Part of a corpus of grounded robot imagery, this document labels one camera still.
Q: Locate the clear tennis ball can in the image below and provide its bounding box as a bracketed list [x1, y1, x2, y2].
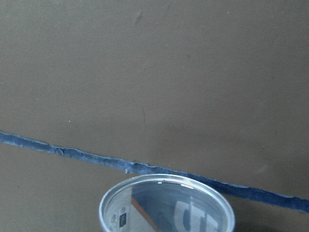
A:
[98, 174, 236, 232]

